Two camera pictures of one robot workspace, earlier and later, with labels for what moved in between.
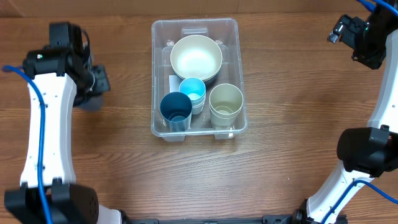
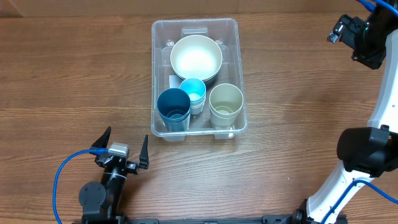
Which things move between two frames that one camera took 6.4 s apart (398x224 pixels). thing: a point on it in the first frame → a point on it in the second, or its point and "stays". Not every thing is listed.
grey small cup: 197,109 stays
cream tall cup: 226,101 stays
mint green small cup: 199,101 stays
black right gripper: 375,58 stays
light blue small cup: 193,87 stays
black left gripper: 95,86 → 144,157
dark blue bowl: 205,70 → 209,81
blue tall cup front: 93,103 → 173,105
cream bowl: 196,56 stays
